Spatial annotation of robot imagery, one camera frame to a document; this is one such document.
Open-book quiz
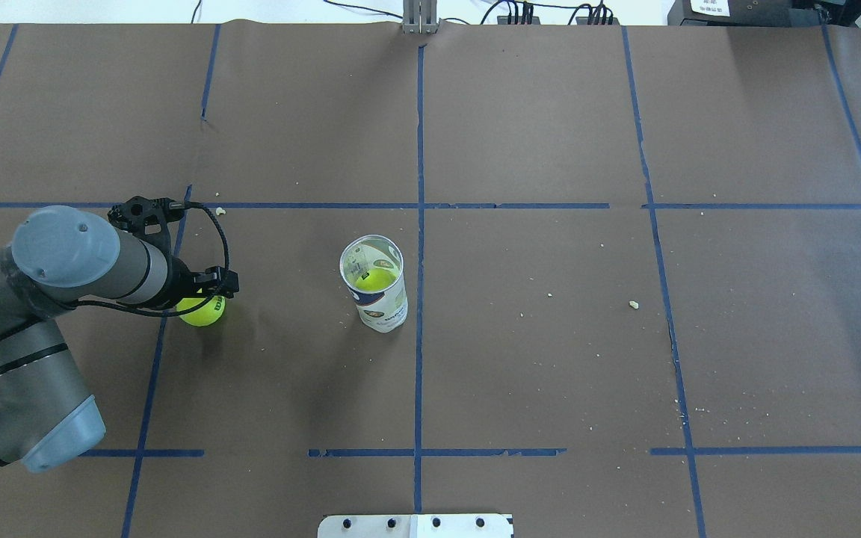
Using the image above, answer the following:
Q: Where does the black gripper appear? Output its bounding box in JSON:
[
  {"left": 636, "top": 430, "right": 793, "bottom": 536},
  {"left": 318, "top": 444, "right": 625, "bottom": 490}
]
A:
[{"left": 170, "top": 266, "right": 240, "bottom": 309}]

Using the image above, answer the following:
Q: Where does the yellow tennis ball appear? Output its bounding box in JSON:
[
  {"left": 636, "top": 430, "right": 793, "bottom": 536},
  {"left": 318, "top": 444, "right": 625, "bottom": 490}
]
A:
[{"left": 176, "top": 295, "right": 226, "bottom": 327}]

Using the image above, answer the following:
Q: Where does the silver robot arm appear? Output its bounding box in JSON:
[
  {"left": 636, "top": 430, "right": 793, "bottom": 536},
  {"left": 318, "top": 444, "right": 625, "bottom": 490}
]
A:
[{"left": 0, "top": 197, "right": 240, "bottom": 473}]

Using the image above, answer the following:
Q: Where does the clear tennis ball can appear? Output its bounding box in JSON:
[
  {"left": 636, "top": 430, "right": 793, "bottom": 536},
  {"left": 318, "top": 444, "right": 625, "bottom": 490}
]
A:
[{"left": 339, "top": 235, "right": 409, "bottom": 333}]

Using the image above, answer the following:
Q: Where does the tennis ball inside can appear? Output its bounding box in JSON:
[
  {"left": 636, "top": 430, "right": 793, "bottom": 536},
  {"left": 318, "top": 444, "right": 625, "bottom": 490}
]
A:
[{"left": 353, "top": 267, "right": 398, "bottom": 294}]

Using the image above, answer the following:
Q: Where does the white pedestal column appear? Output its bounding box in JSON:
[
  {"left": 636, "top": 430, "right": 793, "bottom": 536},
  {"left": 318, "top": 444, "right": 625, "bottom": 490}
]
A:
[{"left": 317, "top": 512, "right": 515, "bottom": 537}]

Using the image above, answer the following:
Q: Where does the aluminium frame post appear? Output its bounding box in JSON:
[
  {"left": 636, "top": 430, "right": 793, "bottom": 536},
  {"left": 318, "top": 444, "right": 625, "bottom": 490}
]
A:
[{"left": 401, "top": 0, "right": 440, "bottom": 35}]

